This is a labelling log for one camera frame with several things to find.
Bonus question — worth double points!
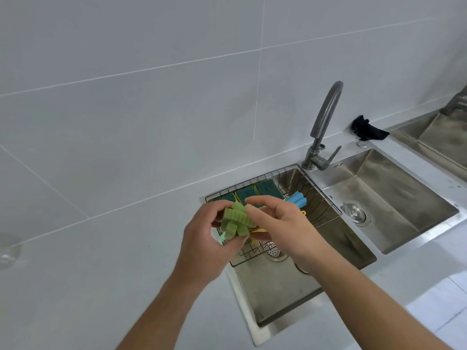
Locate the person's left hand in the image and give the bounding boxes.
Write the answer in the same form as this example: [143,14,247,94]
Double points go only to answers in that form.
[174,200,253,285]

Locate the person's right hand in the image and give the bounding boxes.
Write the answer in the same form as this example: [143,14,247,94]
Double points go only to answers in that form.
[244,195,331,275]

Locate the green sponge brush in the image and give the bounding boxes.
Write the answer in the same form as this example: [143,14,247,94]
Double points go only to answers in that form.
[218,201,257,245]

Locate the person's left forearm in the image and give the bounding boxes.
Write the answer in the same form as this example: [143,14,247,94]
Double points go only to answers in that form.
[116,268,222,350]

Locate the person's right forearm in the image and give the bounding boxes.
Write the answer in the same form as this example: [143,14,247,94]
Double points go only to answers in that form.
[306,251,455,350]

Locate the green yellow scouring sponge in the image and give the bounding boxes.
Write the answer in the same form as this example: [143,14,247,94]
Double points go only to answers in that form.
[234,186,260,206]
[208,193,238,206]
[255,179,285,201]

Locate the metal drain strainer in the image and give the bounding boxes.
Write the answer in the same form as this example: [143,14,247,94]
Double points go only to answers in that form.
[262,241,289,263]

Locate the blue sponge brush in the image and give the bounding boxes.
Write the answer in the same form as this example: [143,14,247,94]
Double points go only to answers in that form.
[284,191,308,210]

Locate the metal drain stopper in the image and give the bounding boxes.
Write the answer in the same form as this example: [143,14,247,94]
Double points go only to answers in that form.
[340,202,371,228]

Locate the stainless steel faucet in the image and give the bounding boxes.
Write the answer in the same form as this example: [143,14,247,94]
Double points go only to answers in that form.
[301,81,344,172]

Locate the stainless steel double sink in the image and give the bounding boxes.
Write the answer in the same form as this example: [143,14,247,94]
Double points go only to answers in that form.
[200,140,460,347]

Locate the black cloth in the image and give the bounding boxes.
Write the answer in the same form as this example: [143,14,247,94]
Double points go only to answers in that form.
[350,114,390,141]

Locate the grey cloth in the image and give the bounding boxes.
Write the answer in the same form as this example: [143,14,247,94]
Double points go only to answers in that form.
[439,85,467,118]

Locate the wire drain basket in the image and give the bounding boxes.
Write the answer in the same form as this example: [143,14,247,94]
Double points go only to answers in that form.
[204,167,344,267]

